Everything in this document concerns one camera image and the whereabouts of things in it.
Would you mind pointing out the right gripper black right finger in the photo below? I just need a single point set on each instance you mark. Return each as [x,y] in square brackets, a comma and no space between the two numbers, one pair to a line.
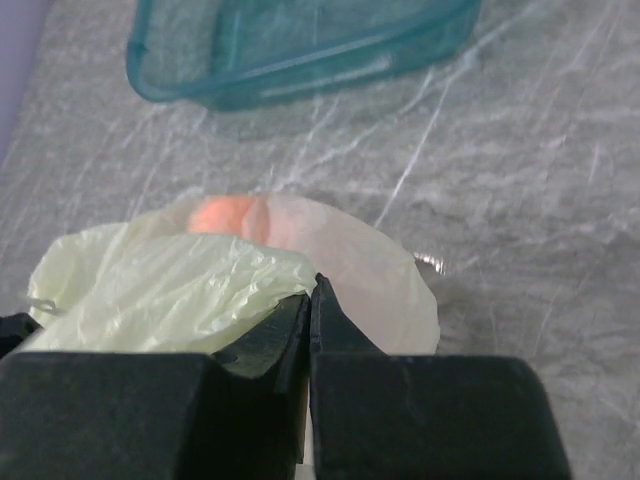
[380,416]

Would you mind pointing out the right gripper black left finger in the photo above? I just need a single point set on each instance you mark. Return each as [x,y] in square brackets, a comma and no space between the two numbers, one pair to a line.
[235,414]

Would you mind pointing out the green plastic bag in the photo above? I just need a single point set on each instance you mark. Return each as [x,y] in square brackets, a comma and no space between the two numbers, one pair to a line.
[148,285]

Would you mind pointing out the orange fruit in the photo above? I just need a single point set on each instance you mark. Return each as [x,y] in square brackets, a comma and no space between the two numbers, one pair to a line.
[221,215]

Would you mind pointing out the teal transparent plastic basin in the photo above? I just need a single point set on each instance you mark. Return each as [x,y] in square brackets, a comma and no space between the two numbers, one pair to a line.
[233,55]

